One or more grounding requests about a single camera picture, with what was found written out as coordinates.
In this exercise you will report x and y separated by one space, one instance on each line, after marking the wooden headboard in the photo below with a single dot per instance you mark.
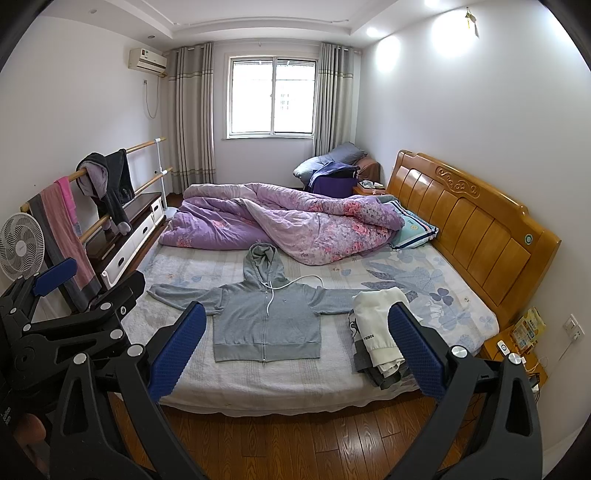
489 238

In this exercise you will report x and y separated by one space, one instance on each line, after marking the grey curtain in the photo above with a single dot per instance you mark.
334 97
189 115

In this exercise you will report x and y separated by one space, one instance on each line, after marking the blue grey pillow pile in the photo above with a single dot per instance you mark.
337 173

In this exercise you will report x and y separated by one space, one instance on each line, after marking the person's left hand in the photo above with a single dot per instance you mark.
30 431

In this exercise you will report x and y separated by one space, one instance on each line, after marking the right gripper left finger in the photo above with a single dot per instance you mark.
147 373

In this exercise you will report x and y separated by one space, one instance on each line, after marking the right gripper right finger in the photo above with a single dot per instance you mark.
506 440

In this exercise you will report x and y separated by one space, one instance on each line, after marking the wooden clothes rail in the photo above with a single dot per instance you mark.
124 184

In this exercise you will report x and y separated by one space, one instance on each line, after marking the white drawer cabinet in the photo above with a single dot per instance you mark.
110 254

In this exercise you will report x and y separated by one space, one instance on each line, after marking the yellow snack package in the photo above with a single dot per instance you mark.
528 329

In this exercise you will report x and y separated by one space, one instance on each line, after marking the purple floral quilt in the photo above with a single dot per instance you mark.
310 228

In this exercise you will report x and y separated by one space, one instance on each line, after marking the white floral bed sheet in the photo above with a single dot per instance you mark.
438 296

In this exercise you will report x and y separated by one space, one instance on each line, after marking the pink striped towel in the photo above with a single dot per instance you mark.
61 242

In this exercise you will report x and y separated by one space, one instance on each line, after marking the left grey curtain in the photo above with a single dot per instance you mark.
189 115

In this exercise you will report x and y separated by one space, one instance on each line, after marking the dark checkered folded garment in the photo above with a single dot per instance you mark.
363 363

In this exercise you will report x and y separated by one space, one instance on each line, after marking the black hanging jacket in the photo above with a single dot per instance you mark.
108 184

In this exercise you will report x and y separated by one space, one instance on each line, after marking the white air conditioner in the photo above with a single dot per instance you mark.
142 59

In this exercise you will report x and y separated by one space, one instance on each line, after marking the grey zip hoodie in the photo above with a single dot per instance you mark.
265 317

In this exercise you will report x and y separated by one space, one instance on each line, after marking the white wall socket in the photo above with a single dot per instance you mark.
573 329

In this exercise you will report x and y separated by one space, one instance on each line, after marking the right grey curtain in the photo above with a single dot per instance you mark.
334 97

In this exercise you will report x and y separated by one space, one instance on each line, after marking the white standing fan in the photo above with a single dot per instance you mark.
22 246

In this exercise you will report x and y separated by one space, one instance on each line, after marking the wooden nightstand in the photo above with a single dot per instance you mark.
502 346

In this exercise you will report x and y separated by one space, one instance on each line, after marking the striped teal pillow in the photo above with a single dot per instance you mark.
416 231

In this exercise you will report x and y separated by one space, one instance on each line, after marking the white framed window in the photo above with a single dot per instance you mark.
271 96

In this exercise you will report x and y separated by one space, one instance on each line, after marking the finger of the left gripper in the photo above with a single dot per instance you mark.
54 277
121 298

